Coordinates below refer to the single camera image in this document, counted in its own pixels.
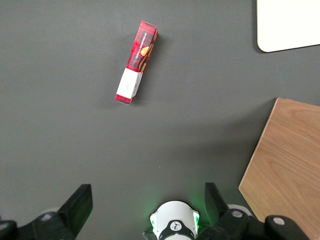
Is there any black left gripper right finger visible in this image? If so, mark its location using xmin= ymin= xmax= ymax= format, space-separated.
xmin=199 ymin=182 xmax=251 ymax=240

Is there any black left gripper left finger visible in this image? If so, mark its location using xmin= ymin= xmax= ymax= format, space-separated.
xmin=32 ymin=184 xmax=94 ymax=240

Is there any red cookie box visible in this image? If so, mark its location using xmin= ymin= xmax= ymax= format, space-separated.
xmin=114 ymin=20 xmax=159 ymax=106

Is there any beige plastic tray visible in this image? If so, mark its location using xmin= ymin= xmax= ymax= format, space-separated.
xmin=256 ymin=0 xmax=320 ymax=53

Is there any wooden drawer cabinet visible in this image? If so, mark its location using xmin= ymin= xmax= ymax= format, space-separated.
xmin=238 ymin=97 xmax=320 ymax=240

